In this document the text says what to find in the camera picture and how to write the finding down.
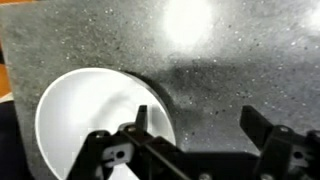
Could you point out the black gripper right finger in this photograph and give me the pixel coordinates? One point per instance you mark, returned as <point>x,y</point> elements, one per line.
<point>266,133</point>

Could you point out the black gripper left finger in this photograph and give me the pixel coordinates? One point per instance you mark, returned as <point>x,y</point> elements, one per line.
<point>140,146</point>

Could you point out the white bowl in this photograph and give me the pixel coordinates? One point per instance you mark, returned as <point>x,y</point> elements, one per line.
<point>86,113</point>

